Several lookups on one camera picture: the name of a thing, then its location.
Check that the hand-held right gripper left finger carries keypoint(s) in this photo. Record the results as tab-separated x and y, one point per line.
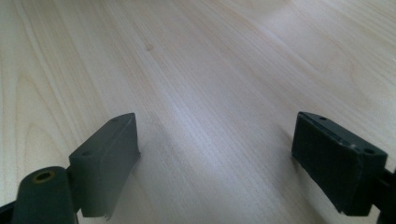
106	165

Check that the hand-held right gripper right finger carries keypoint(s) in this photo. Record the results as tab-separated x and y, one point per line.
333	165

